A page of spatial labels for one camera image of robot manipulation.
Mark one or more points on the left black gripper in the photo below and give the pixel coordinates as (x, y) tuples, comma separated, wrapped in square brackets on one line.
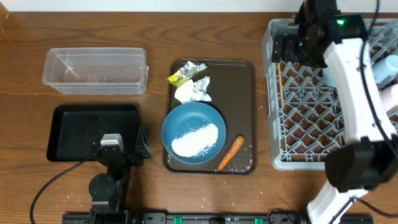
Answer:
[(143, 151)]

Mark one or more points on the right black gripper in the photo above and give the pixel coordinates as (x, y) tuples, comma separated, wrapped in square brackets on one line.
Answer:
[(290, 41)]

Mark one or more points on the wooden chopstick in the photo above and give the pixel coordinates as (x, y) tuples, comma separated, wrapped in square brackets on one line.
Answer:
[(280, 86)]

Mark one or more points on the dark blue plate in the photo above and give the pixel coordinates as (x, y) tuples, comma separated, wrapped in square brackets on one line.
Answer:
[(188, 117)]

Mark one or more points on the white rice pile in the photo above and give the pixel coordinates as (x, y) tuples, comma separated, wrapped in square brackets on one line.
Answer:
[(196, 142)]

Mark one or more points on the light blue bowl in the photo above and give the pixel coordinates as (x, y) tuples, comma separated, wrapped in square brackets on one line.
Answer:
[(328, 77)]

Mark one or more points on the light blue cup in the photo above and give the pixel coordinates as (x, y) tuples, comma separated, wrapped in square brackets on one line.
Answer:
[(385, 68)]

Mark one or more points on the white pink cup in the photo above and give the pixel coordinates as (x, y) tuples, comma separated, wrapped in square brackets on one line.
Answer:
[(389, 98)]

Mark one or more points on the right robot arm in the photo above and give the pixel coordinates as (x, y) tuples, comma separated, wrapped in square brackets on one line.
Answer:
[(369, 156)]

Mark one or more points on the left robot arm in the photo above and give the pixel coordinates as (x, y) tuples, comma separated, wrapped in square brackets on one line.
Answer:
[(109, 190)]

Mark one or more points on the grey dishwasher rack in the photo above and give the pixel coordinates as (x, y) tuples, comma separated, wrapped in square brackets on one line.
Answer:
[(311, 125)]

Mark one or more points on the dark brown serving tray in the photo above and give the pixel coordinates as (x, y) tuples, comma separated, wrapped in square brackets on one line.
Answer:
[(233, 91)]

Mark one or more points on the black plastic tray bin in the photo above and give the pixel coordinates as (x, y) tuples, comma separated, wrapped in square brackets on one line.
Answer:
[(75, 129)]

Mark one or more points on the crumpled white paper napkin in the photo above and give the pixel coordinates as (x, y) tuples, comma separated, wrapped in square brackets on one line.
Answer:
[(192, 91)]

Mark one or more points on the yellow silver snack wrapper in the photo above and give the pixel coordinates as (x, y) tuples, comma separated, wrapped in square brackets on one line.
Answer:
[(185, 73)]

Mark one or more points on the orange carrot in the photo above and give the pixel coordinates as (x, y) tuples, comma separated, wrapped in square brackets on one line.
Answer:
[(236, 145)]

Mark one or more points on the clear plastic bin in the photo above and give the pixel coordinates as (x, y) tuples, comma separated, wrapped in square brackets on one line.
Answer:
[(96, 70)]

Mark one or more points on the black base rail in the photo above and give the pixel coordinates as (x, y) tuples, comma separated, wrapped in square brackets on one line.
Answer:
[(161, 218)]

